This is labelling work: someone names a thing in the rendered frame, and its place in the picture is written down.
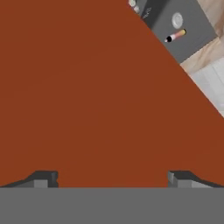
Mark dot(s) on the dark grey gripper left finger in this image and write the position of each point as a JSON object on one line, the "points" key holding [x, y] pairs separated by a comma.
{"points": [[43, 176]]}

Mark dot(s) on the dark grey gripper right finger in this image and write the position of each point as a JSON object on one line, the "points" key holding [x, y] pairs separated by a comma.
{"points": [[182, 176]]}

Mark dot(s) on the white cabinet run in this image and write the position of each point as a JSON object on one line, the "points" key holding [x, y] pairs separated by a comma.
{"points": [[210, 84]]}

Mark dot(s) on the small beige jar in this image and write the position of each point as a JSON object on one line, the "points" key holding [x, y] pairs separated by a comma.
{"points": [[136, 9]]}

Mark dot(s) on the small white round jar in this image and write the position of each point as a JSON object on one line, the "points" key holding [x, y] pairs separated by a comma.
{"points": [[132, 3]]}

